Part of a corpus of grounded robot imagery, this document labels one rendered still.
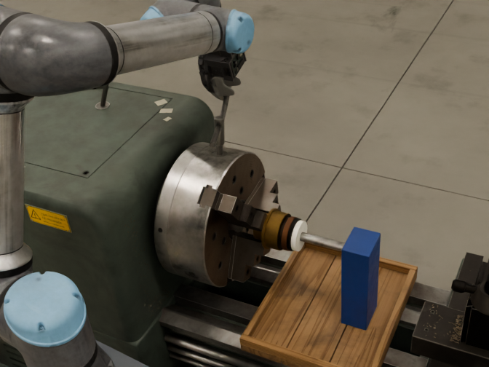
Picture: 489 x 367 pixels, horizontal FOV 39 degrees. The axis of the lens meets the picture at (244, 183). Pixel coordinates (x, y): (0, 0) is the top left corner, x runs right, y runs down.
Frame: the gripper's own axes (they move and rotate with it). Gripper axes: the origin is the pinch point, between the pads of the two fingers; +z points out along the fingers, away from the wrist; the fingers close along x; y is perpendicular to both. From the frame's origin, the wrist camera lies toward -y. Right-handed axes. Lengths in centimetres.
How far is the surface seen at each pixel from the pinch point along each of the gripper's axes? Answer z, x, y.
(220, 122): -5.7, -13.2, 7.8
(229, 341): 34, -43, 15
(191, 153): 0.9, -17.8, 1.4
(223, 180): 1.0, -22.9, 11.6
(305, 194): 155, 88, -32
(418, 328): 19, -34, 56
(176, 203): 2.5, -30.4, 3.7
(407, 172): 163, 121, 9
